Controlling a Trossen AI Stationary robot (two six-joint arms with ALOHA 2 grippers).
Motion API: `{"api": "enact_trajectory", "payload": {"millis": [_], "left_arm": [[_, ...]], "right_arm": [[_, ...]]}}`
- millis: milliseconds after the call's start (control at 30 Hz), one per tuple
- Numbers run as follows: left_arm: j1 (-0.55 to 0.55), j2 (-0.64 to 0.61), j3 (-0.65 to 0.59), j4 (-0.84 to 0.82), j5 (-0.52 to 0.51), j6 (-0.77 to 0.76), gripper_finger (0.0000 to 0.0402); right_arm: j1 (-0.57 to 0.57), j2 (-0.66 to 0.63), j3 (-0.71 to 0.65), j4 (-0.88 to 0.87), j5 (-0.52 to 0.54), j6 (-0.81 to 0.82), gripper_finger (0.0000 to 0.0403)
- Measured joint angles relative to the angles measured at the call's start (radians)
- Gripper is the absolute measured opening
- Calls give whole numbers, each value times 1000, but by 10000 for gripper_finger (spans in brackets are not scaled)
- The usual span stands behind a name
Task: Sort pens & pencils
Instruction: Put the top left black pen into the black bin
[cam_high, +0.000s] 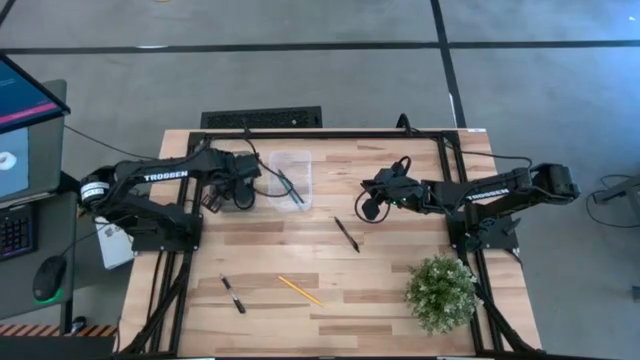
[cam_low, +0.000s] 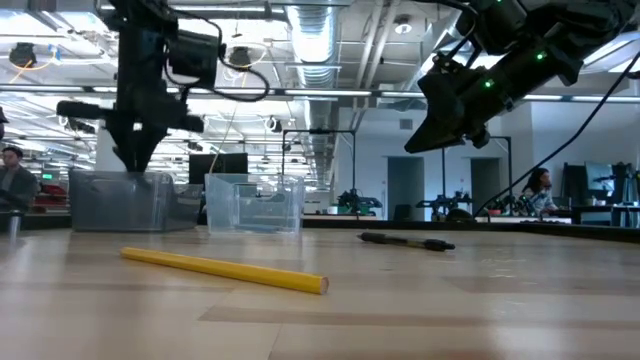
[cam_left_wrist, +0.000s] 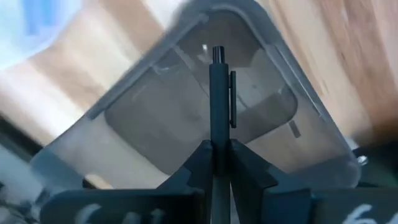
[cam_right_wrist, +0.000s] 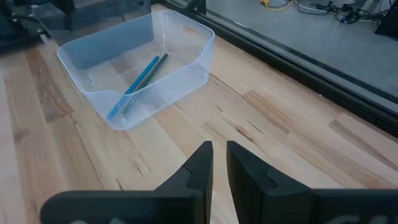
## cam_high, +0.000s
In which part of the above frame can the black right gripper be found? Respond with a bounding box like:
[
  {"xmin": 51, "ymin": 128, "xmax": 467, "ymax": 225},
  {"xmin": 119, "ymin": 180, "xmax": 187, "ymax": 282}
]
[{"xmin": 361, "ymin": 167, "xmax": 427, "ymax": 212}]

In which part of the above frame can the black computer mouse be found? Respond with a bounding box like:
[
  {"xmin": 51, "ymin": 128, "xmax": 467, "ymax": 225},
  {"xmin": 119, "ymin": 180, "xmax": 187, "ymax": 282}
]
[{"xmin": 31, "ymin": 254, "xmax": 69, "ymax": 304}]

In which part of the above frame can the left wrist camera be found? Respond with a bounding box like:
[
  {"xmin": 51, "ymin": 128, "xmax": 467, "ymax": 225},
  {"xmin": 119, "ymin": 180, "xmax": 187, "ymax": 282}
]
[{"xmin": 201, "ymin": 186, "xmax": 224, "ymax": 214}]

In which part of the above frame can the yellow pencil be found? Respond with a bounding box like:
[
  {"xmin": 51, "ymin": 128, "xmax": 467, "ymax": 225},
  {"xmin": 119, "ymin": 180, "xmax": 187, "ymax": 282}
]
[{"xmin": 277, "ymin": 275, "xmax": 325, "ymax": 309}]

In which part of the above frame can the monitor with pink stripe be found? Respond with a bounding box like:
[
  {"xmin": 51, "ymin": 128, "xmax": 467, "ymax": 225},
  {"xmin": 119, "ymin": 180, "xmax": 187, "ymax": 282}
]
[{"xmin": 0, "ymin": 52, "xmax": 72, "ymax": 136}]

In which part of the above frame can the monitor with grey bezel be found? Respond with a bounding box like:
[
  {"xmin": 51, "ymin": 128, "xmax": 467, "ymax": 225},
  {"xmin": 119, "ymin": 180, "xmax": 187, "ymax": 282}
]
[{"xmin": 0, "ymin": 78, "xmax": 69, "ymax": 206}]

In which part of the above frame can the black perforated panel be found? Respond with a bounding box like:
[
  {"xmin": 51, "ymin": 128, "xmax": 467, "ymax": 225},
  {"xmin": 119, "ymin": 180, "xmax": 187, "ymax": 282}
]
[{"xmin": 199, "ymin": 105, "xmax": 324, "ymax": 130}]

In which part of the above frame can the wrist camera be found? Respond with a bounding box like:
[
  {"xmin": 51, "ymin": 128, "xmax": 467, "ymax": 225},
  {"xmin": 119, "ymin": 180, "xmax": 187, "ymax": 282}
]
[
  {"xmin": 360, "ymin": 196, "xmax": 382, "ymax": 222},
  {"xmin": 201, "ymin": 186, "xmax": 224, "ymax": 214}
]

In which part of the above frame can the clear plastic bin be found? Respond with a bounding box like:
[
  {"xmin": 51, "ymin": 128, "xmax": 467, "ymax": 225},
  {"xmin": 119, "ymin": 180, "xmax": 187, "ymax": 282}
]
[{"xmin": 268, "ymin": 149, "xmax": 314, "ymax": 212}]

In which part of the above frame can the black aluminium table frame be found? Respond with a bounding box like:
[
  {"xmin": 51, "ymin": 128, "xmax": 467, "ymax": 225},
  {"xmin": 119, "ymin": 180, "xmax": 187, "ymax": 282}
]
[{"xmin": 115, "ymin": 128, "xmax": 547, "ymax": 359}]

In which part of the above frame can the black power cable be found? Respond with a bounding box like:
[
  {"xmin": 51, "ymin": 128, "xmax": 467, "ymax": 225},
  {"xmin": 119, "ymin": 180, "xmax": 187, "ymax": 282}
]
[{"xmin": 396, "ymin": 113, "xmax": 535, "ymax": 172}]

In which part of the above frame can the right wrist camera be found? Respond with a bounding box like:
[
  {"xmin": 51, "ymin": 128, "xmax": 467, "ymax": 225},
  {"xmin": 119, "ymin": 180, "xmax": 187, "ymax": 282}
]
[{"xmin": 360, "ymin": 196, "xmax": 382, "ymax": 222}]

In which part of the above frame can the small artificial green plant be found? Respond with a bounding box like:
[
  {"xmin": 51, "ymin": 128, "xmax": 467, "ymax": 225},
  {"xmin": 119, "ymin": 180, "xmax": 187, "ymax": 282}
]
[{"xmin": 403, "ymin": 253, "xmax": 483, "ymax": 337}]

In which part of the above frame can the dark grey side desk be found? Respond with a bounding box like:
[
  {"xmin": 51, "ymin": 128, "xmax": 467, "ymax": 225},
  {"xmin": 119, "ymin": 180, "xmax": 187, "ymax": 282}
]
[{"xmin": 0, "ymin": 169, "xmax": 81, "ymax": 322}]

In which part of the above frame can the grey floor stand leg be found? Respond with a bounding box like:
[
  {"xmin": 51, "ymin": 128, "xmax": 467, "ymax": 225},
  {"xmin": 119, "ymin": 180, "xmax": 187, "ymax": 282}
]
[{"xmin": 592, "ymin": 175, "xmax": 640, "ymax": 204}]

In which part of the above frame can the black backlit keyboard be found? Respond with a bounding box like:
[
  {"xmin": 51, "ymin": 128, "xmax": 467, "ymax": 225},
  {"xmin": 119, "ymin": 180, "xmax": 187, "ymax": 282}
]
[{"xmin": 0, "ymin": 202, "xmax": 38, "ymax": 264}]

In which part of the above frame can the slim black ballpoint pen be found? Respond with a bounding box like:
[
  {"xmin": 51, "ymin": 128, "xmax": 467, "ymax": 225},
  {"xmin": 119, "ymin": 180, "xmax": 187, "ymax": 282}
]
[{"xmin": 333, "ymin": 215, "xmax": 362, "ymax": 254}]

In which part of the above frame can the black pen silver barrel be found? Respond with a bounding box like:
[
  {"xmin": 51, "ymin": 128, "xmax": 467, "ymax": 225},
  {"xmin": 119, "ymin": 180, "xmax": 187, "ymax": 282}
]
[{"xmin": 219, "ymin": 273, "xmax": 248, "ymax": 315}]

